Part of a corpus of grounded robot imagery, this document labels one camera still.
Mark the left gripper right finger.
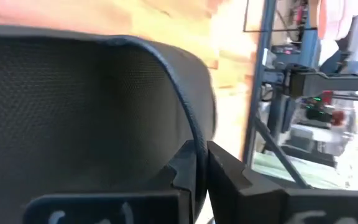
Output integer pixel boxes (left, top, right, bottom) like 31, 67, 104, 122
207, 140, 358, 224

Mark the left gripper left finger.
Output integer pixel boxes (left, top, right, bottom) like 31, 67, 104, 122
23, 139, 197, 224

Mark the dark grey foam slide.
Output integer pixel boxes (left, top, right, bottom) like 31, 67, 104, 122
0, 24, 219, 224

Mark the wooden shelf with black frame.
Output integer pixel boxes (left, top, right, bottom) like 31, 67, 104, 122
242, 0, 318, 190

